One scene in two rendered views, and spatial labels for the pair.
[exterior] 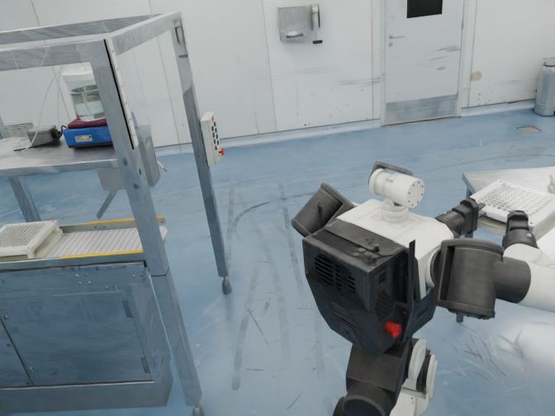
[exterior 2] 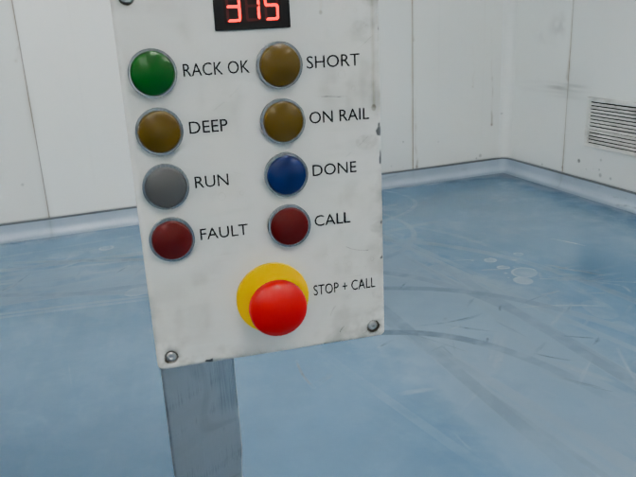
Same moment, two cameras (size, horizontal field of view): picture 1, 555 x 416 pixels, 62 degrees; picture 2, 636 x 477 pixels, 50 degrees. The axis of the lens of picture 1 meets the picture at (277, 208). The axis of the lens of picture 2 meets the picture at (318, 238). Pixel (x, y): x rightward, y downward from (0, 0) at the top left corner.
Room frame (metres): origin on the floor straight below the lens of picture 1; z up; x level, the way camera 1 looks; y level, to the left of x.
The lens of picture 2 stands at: (2.38, -0.15, 1.13)
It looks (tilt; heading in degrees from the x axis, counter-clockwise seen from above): 18 degrees down; 71
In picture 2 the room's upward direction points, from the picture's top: 3 degrees counter-clockwise
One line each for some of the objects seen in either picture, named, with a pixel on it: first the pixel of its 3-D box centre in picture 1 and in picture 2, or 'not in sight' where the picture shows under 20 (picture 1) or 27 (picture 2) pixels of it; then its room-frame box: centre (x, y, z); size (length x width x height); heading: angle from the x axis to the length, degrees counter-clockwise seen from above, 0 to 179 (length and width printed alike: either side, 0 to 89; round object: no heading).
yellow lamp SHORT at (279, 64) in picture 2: not in sight; (279, 65); (2.51, 0.29, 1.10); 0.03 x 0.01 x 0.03; 175
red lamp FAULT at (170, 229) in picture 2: not in sight; (171, 239); (2.43, 0.30, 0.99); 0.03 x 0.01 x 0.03; 175
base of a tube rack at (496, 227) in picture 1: (512, 215); not in sight; (1.32, -0.78, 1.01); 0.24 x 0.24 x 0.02; 35
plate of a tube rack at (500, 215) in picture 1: (514, 202); not in sight; (1.32, -0.78, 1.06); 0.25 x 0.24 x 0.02; 125
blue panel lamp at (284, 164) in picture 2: not in sight; (287, 175); (2.51, 0.29, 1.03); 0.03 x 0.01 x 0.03; 175
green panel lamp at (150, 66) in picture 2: not in sight; (152, 73); (2.43, 0.30, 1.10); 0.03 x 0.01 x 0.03; 175
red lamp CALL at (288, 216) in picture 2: not in sight; (290, 226); (2.51, 0.29, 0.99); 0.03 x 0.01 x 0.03; 175
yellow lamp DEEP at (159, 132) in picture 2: not in sight; (159, 132); (2.43, 0.30, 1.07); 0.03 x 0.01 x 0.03; 175
